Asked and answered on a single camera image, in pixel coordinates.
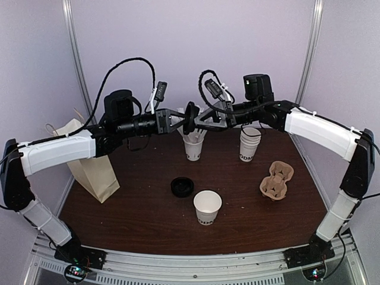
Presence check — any aluminium frame post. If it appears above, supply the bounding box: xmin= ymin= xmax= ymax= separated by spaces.
xmin=295 ymin=0 xmax=324 ymax=104
xmin=62 ymin=0 xmax=93 ymax=116

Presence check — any left aluminium frame post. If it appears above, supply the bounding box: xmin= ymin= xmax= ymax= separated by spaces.
xmin=62 ymin=0 xmax=93 ymax=116

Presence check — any single white paper cup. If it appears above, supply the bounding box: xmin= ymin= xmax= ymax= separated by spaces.
xmin=193 ymin=189 xmax=222 ymax=226

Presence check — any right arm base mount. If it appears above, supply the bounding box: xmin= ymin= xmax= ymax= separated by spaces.
xmin=283 ymin=245 xmax=335 ymax=283

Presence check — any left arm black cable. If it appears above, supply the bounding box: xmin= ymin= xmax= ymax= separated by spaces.
xmin=85 ymin=58 xmax=157 ymax=128

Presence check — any right aluminium frame post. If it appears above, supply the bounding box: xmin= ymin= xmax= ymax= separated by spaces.
xmin=295 ymin=0 xmax=324 ymax=104

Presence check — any bundle of wrapped white straws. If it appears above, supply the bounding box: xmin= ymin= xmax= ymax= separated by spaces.
xmin=172 ymin=105 xmax=207 ymax=143

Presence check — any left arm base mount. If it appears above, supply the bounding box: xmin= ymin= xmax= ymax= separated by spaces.
xmin=54 ymin=247 xmax=106 ymax=284

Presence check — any stack of white paper cups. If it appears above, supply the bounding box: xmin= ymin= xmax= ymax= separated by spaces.
xmin=239 ymin=127 xmax=262 ymax=163

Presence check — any single black cup lid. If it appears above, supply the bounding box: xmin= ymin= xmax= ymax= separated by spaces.
xmin=182 ymin=102 xmax=199 ymax=135

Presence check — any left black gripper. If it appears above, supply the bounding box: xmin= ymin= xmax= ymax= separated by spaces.
xmin=117 ymin=108 xmax=191 ymax=138

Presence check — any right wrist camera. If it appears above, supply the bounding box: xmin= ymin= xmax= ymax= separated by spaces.
xmin=204 ymin=79 xmax=235 ymax=104

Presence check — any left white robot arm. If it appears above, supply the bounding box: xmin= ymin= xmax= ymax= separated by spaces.
xmin=1 ymin=90 xmax=189 ymax=264

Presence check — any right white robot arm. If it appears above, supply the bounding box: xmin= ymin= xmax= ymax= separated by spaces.
xmin=191 ymin=69 xmax=379 ymax=262

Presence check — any white cup holding straws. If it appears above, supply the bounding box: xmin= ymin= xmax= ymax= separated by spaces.
xmin=183 ymin=139 xmax=204 ymax=162

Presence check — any brown pulp cup carrier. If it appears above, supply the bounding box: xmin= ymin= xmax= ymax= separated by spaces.
xmin=259 ymin=161 xmax=294 ymax=201

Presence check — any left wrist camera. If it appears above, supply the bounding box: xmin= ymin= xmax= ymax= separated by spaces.
xmin=145 ymin=81 xmax=167 ymax=114

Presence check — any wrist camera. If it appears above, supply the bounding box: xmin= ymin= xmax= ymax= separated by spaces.
xmin=145 ymin=81 xmax=167 ymax=114
xmin=204 ymin=79 xmax=235 ymax=104

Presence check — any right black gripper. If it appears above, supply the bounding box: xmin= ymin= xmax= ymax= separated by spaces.
xmin=195 ymin=99 xmax=262 ymax=132

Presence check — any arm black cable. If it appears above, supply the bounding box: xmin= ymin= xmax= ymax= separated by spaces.
xmin=197 ymin=70 xmax=232 ymax=110
xmin=85 ymin=58 xmax=157 ymax=128

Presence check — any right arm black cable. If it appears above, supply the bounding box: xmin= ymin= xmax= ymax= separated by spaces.
xmin=197 ymin=70 xmax=232 ymax=110

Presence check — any aluminium front rail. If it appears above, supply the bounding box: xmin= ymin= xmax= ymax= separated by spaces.
xmin=21 ymin=240 xmax=369 ymax=284

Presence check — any stack of black cup lids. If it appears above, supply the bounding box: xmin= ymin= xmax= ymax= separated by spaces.
xmin=170 ymin=177 xmax=194 ymax=198

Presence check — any brown paper bag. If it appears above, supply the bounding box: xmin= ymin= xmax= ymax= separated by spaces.
xmin=45 ymin=108 xmax=120 ymax=203

